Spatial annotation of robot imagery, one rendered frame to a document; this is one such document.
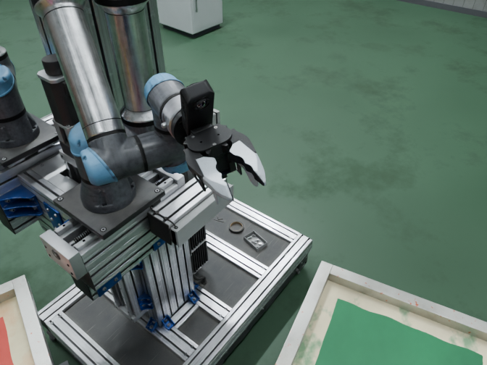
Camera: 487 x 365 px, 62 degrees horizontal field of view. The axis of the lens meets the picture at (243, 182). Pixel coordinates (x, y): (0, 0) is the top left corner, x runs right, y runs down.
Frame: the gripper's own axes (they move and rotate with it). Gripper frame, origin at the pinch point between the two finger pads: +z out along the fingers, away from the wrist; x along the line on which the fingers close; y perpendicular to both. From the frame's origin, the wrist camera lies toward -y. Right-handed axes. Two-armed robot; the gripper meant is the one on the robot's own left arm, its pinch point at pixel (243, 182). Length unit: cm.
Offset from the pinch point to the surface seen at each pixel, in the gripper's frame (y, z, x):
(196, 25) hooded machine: 175, -454, -154
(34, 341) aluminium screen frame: 62, -39, 53
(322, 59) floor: 205, -323, -255
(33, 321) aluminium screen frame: 62, -45, 52
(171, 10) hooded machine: 160, -486, -136
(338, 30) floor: 215, -388, -329
